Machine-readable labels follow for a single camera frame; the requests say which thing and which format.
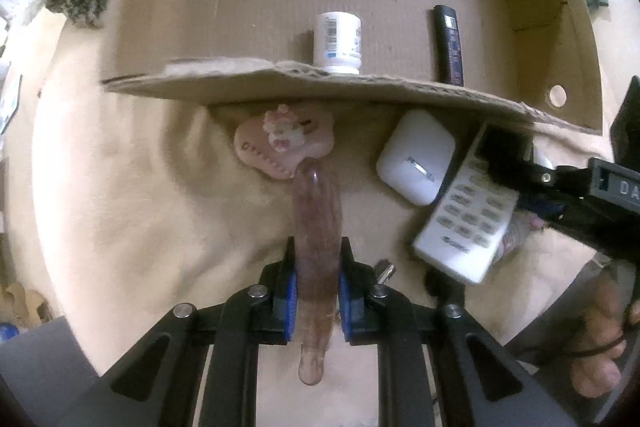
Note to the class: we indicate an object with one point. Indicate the person's right hand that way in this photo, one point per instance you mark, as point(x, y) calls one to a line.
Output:
point(602, 332)

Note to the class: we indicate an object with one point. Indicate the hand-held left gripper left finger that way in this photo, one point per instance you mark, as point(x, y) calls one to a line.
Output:
point(289, 307)

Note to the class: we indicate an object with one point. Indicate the beige blanket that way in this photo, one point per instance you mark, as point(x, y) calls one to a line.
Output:
point(150, 207)

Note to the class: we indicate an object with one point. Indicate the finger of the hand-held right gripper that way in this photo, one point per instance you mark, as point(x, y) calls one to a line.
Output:
point(542, 209)
point(505, 154)

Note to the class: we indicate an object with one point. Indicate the small white bottle red label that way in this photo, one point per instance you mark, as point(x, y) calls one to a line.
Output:
point(520, 234)

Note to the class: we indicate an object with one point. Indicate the person's right leg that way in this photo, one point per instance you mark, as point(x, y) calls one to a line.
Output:
point(545, 317)

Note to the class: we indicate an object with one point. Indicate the white remote control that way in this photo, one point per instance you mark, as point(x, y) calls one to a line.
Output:
point(465, 227)

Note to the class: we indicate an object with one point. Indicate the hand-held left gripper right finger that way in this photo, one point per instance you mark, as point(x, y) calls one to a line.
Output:
point(348, 312)

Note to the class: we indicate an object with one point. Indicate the person's leg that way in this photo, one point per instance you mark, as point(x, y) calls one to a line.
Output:
point(45, 372)
point(545, 317)

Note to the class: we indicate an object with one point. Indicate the black slim device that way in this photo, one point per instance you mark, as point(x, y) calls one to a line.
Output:
point(447, 42)

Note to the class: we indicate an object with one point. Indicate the white earbud case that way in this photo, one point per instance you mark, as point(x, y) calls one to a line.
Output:
point(415, 157)

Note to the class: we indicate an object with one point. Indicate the white pill bottle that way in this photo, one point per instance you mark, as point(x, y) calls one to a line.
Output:
point(337, 42)

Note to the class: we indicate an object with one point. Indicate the person's left leg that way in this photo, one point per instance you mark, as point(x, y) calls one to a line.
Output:
point(45, 372)

